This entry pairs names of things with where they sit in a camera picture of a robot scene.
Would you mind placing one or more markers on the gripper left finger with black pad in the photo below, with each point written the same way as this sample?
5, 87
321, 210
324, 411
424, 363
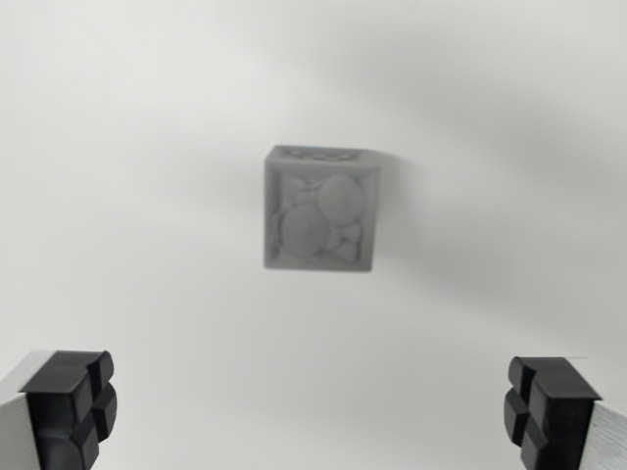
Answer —
59, 411

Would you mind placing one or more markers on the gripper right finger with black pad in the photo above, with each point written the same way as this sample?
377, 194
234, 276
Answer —
563, 416

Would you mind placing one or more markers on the grey embossed rubber cube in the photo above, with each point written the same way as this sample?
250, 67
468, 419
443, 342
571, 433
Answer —
321, 215

